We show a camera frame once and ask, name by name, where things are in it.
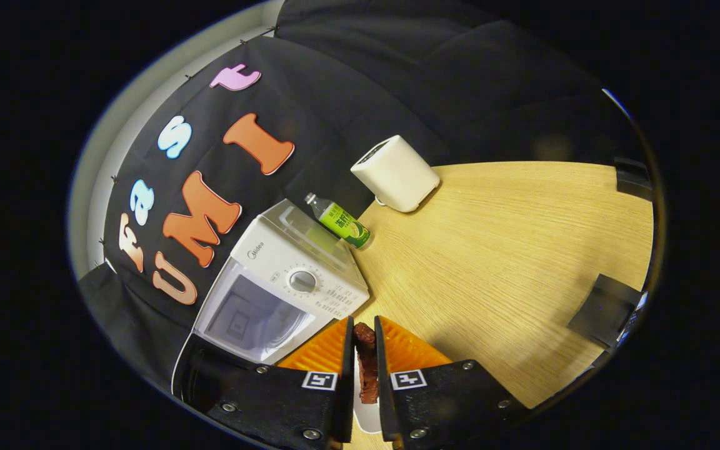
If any white toaster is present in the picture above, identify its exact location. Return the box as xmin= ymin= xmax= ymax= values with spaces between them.
xmin=351 ymin=135 xmax=441 ymax=213

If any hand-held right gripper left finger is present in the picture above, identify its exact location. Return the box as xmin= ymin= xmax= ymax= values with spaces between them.
xmin=206 ymin=316 xmax=357 ymax=450

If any red-brown meat strip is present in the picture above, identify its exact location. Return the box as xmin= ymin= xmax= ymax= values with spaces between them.
xmin=354 ymin=322 xmax=381 ymax=404

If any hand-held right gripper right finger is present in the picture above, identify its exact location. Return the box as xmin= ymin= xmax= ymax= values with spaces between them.
xmin=374 ymin=315 xmax=531 ymax=450

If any white ribbed tray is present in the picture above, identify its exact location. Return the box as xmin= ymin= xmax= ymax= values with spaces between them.
xmin=352 ymin=369 xmax=383 ymax=434

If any green label drink bottle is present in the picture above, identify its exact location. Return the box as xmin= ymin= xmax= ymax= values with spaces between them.
xmin=304 ymin=192 xmax=372 ymax=249

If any black table edge piece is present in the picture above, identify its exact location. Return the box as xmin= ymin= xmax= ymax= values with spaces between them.
xmin=567 ymin=274 xmax=645 ymax=349
xmin=614 ymin=156 xmax=653 ymax=201

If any white microwave oven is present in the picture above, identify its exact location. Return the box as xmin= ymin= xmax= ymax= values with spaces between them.
xmin=171 ymin=199 xmax=371 ymax=401

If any black backdrop cloth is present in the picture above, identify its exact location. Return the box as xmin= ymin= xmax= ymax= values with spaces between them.
xmin=79 ymin=0 xmax=648 ymax=401

